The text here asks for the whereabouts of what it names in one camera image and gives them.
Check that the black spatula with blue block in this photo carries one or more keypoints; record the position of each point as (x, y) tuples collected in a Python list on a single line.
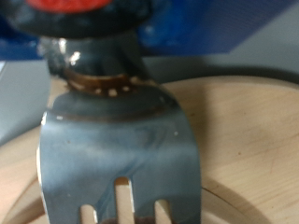
[(118, 149)]

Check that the oval wooden cutting board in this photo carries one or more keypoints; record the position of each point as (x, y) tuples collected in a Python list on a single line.
[(249, 140)]

